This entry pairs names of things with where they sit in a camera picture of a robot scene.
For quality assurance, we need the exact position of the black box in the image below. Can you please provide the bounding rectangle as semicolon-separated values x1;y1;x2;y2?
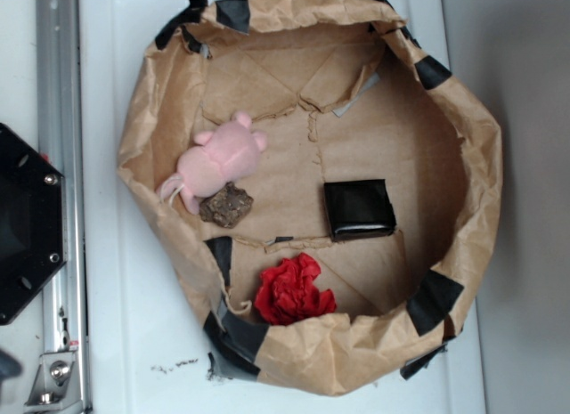
324;179;396;242

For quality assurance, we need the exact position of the brown rock chunk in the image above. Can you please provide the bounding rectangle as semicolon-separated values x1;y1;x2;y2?
199;183;254;229

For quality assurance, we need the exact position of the pink plush mouse toy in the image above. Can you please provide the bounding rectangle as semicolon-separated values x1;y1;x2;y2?
156;111;268;215

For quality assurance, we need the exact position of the red crumpled paper ball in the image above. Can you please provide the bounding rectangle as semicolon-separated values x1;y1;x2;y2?
254;253;337;325

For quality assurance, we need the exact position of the brown paper bag bin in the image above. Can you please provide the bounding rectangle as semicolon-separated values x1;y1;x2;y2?
118;0;502;395

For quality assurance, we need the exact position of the aluminium extrusion rail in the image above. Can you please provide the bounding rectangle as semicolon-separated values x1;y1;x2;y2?
33;0;92;413

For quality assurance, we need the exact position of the black octagonal mount plate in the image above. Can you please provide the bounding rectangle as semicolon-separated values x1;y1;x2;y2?
1;125;65;326

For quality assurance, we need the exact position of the metal corner bracket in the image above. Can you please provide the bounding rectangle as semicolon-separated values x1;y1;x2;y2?
24;352;80;413

